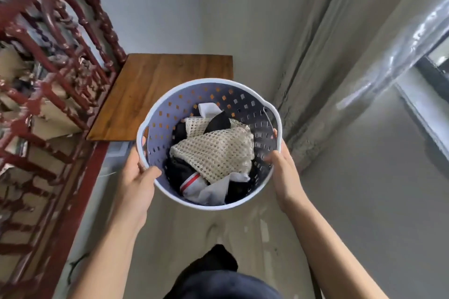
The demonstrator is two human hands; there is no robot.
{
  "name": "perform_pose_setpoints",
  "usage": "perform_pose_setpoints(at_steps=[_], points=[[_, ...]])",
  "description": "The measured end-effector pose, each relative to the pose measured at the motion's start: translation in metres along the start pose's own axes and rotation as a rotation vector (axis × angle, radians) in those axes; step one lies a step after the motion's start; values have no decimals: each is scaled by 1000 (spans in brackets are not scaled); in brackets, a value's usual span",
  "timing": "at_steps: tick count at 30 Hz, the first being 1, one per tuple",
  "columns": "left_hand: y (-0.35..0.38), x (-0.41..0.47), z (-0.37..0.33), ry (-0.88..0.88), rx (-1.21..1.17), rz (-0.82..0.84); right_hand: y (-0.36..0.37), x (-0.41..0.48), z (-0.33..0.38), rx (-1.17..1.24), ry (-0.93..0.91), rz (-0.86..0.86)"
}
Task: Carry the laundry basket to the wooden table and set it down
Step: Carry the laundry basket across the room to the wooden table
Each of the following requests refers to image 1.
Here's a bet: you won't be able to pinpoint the person's left hand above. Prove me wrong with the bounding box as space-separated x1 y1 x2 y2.
118 136 163 230

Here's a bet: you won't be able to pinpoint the person's right hand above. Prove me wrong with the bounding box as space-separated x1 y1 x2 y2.
264 129 310 214

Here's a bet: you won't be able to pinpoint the white cloth piece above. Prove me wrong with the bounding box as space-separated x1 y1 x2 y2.
198 103 224 119

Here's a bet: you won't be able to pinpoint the lilac perforated laundry basket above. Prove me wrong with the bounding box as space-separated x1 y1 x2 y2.
136 78 282 211

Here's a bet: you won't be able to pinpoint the grey curtain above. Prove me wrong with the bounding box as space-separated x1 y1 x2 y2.
272 0 432 171

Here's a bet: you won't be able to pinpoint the dark window frame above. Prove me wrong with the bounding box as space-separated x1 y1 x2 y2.
395 34 449 159

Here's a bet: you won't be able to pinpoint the person's right forearm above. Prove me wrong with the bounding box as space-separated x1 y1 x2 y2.
281 196 389 299

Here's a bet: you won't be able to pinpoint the cream mesh laundry bag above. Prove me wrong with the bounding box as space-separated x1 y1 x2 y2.
170 117 254 184

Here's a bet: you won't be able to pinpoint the person's left forearm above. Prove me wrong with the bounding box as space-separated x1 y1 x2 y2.
67 215 149 299

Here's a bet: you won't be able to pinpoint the person's dark trousers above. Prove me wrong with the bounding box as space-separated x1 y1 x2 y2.
163 244 283 299

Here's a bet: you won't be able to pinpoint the cardboard boxes behind screen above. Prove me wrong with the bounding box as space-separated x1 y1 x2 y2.
0 45 83 184

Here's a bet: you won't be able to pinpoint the black garment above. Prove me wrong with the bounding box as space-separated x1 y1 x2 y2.
165 111 257 205

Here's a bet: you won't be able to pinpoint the white garment with red stripe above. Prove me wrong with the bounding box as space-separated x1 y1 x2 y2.
180 172 250 206

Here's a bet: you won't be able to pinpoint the brown wooden table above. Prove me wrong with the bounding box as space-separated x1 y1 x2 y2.
86 53 234 142

